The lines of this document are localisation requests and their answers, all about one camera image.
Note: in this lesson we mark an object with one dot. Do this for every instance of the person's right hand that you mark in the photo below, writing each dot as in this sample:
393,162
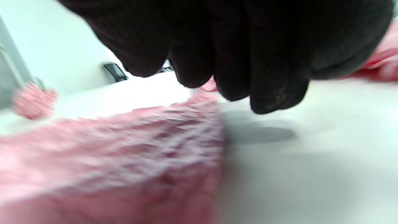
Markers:
248,46

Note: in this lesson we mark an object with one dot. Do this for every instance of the pink paper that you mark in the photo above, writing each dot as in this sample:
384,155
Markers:
124,161
34,101
382,59

